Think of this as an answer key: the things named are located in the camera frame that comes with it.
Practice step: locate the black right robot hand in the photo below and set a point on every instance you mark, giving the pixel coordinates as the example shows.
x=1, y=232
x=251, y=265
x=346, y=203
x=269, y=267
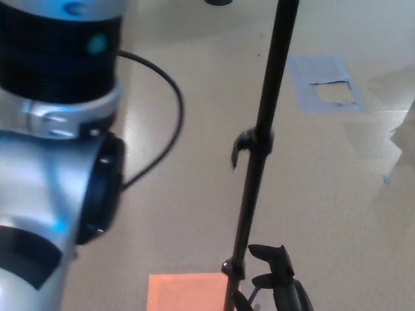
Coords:
x=282, y=269

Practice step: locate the black phone stand tripod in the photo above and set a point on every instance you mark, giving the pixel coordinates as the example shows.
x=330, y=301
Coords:
x=270, y=81

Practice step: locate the orange rectangular floor marker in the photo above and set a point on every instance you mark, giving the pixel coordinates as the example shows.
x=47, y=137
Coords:
x=184, y=291

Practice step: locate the torn blue floor marker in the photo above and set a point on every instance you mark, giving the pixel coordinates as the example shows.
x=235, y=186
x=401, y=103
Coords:
x=304, y=71

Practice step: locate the black round floor cover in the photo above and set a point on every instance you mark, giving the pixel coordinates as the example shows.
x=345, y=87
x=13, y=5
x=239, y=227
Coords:
x=218, y=2

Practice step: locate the small blue tape scrap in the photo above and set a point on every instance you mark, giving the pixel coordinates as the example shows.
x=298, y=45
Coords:
x=387, y=180

